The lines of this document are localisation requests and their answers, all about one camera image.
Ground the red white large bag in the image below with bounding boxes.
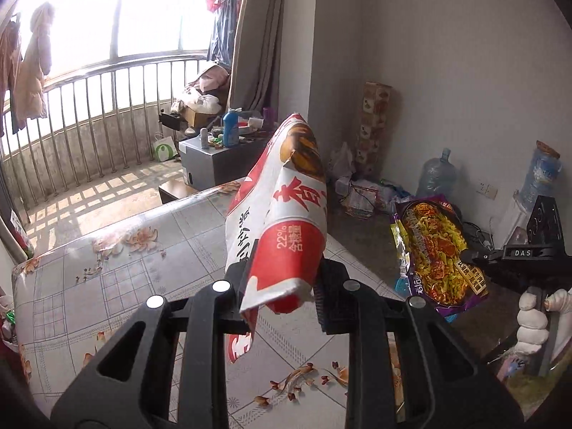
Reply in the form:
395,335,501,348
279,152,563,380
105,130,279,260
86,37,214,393
225,113,328,362

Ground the purple noodle bag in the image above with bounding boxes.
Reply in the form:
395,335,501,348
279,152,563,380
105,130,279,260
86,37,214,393
391,196,488,314

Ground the floor trash pile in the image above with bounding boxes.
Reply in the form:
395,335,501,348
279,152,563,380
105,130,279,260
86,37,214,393
335,176,412,219

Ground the white gloved right hand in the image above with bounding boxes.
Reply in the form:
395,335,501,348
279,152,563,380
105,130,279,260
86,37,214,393
514,289,571,361

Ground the white water dispenser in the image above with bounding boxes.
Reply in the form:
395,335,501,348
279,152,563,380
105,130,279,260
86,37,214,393
493,191,530,249

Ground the water bottle on dispenser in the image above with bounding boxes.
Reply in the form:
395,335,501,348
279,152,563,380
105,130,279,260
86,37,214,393
519,140,562,212

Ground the large water jug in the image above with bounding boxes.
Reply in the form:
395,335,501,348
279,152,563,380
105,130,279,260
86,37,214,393
416,148,458,201

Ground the white plastic bag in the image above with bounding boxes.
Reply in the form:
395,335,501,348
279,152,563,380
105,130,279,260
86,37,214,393
328,142,355,182

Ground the patterned tall box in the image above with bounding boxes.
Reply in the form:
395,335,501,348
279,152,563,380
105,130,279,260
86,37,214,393
355,82,393,176

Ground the dark grey cabinet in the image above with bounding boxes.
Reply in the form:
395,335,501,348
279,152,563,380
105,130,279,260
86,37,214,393
178,137,270,191

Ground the floral tablecloth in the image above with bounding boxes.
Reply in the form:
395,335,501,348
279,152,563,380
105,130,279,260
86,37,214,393
6,189,401,428

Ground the green white paper bag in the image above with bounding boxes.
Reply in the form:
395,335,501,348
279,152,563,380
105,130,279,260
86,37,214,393
152,137,177,163

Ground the purple cup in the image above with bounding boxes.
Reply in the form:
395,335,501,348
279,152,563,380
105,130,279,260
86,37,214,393
263,107,275,131

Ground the blue detergent bottle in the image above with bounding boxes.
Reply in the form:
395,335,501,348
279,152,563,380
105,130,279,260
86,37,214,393
223,109,240,148

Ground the grey curtain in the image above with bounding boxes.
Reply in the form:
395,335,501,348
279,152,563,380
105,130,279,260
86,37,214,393
228,0,284,112

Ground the metal balcony railing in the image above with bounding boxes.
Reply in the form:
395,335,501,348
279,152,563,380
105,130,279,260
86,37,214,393
1,51,207,210

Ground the hanging pink jacket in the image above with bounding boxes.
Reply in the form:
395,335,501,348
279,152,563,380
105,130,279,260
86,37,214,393
12,3,54,130

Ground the wall power socket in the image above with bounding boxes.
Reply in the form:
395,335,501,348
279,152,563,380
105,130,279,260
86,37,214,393
476,181,498,201

